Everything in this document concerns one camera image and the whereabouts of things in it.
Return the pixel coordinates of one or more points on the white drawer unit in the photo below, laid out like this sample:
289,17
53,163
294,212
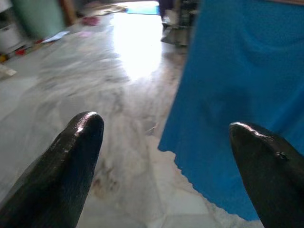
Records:
9,35

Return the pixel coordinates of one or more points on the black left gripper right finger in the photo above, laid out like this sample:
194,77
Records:
273,178

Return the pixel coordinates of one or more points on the brown wooden door frame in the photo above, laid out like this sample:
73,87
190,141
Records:
69,12

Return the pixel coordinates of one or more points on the blue floor mat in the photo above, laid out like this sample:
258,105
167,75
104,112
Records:
142,10

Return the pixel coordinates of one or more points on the white flat bar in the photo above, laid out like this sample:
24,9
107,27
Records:
7,70

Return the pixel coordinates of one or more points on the blue t-shirt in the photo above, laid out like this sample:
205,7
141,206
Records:
237,71

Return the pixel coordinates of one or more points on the green cabinet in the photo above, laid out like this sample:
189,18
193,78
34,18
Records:
38,16

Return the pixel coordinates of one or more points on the dark pink floor cloth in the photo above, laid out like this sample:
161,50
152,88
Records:
89,21

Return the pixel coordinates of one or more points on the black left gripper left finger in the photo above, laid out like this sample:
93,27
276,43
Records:
59,178

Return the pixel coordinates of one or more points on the white paper sheet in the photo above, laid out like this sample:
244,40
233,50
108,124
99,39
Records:
55,36

